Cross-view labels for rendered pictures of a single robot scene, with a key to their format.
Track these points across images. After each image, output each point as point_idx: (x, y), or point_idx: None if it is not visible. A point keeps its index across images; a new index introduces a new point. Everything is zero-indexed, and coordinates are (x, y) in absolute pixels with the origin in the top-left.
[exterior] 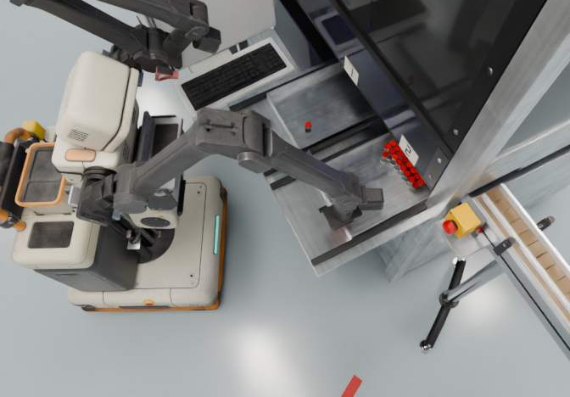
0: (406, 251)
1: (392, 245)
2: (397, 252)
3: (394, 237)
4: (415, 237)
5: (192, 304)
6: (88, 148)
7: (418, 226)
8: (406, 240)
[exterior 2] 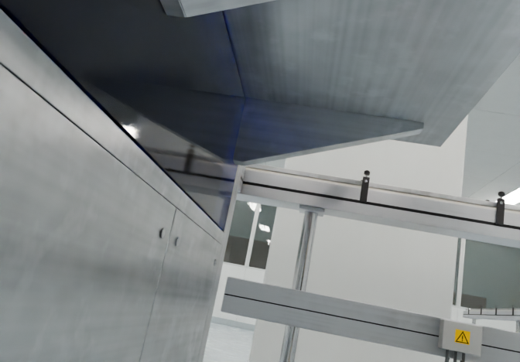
0: (215, 291)
1: (194, 358)
2: (200, 350)
3: (204, 309)
4: (232, 207)
5: None
6: None
7: (240, 167)
8: (220, 253)
